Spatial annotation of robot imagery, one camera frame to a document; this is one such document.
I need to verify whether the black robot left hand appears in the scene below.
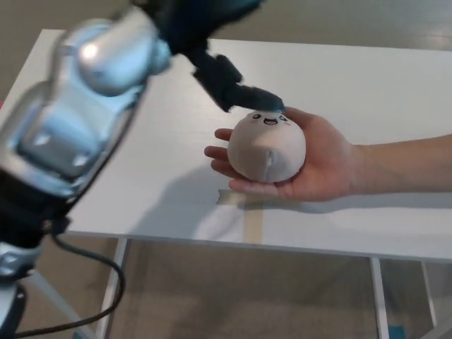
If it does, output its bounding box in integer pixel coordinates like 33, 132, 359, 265
131, 0, 287, 114

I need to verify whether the bare person hand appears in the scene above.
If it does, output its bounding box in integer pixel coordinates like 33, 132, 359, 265
203, 107, 357, 203

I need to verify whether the white round plush toy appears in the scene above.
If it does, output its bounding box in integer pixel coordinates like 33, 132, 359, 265
227, 109, 307, 184

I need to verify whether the bare person forearm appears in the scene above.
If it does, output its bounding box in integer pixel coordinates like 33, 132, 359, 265
352, 133, 452, 195

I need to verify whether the white metal table leg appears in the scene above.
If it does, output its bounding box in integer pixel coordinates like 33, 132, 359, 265
369, 257, 389, 339
420, 261, 437, 328
94, 238, 128, 339

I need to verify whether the light blue metal stand bar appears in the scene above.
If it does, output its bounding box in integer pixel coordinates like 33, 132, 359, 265
20, 271, 88, 339

